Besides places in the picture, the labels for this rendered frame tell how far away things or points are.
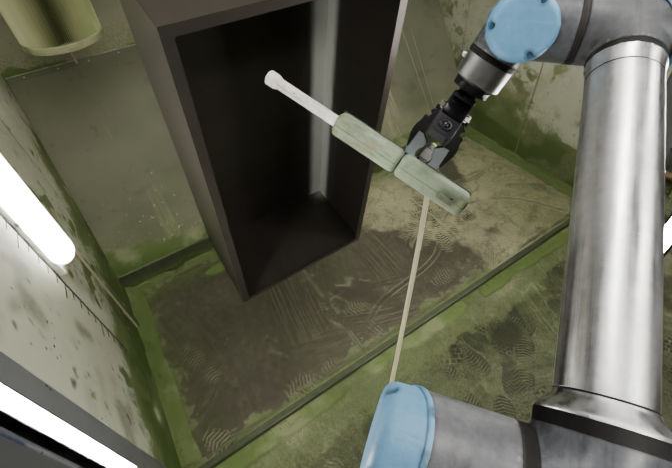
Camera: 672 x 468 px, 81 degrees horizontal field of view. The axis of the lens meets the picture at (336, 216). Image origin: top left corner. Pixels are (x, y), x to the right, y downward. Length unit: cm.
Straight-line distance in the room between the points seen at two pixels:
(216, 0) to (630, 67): 69
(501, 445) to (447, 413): 5
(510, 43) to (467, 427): 48
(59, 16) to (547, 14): 182
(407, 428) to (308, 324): 174
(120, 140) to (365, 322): 162
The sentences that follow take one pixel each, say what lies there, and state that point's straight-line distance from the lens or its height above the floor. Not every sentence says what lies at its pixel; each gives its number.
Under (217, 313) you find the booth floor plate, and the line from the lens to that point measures 227.
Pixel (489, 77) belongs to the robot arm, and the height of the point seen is 154.
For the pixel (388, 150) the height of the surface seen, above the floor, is 141.
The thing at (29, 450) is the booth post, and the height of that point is 109.
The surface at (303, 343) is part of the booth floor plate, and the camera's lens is 207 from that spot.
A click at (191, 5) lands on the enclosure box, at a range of 88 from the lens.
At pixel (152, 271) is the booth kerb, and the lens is 252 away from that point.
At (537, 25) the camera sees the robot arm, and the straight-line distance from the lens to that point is 63.
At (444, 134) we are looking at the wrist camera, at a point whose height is 148.
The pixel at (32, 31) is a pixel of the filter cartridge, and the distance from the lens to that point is 211.
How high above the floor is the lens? 187
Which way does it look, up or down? 45 degrees down
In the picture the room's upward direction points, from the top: 5 degrees counter-clockwise
